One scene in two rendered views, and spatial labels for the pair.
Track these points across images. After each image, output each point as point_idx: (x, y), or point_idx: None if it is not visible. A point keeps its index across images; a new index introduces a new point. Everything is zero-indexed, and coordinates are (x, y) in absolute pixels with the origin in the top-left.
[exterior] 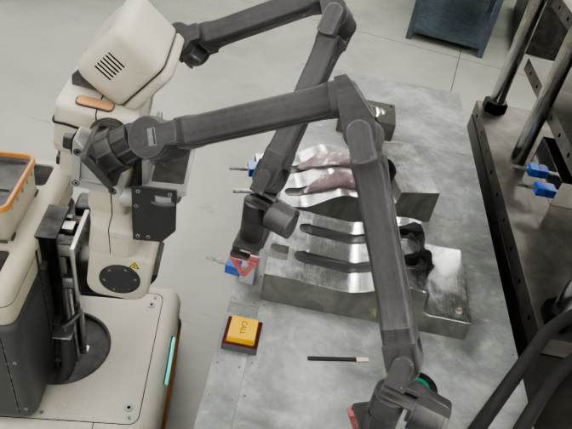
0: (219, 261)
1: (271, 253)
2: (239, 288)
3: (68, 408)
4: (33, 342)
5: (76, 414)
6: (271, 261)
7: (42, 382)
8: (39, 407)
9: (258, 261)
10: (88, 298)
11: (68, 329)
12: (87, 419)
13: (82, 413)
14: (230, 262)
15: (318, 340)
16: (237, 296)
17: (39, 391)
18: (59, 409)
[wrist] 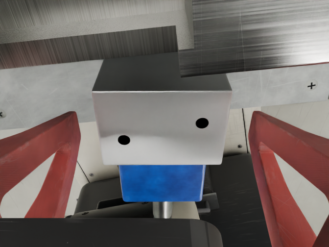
0: (171, 209)
1: (58, 44)
2: (243, 85)
3: (230, 129)
4: (248, 227)
5: (236, 120)
6: (267, 12)
7: (229, 168)
8: (235, 149)
9: (143, 90)
10: (97, 168)
11: (203, 200)
12: (239, 109)
13: (233, 115)
14: (181, 191)
15: None
16: (296, 78)
17: (241, 166)
18: (234, 135)
